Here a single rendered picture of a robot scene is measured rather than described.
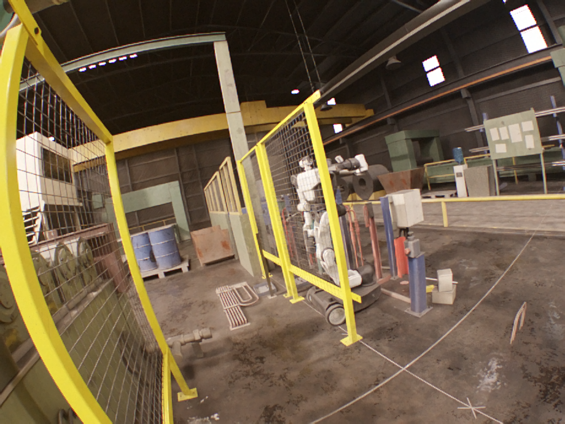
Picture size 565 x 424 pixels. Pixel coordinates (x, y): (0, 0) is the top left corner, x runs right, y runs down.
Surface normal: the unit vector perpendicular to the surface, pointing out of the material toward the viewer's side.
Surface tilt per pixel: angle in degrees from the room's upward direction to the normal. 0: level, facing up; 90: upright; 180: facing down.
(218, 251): 90
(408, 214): 90
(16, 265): 90
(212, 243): 90
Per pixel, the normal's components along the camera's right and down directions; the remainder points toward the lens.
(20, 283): 0.39, 0.00
